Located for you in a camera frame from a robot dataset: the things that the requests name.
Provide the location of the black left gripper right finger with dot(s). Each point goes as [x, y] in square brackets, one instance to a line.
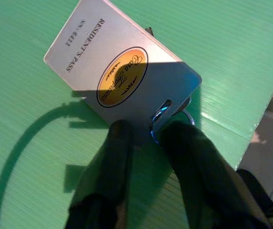
[198, 171]

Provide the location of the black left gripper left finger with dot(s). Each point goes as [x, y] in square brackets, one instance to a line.
[107, 181]

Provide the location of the silver resident's pass card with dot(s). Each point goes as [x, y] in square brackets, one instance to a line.
[117, 69]

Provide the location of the green corrugated plastic board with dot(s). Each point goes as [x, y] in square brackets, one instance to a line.
[31, 119]

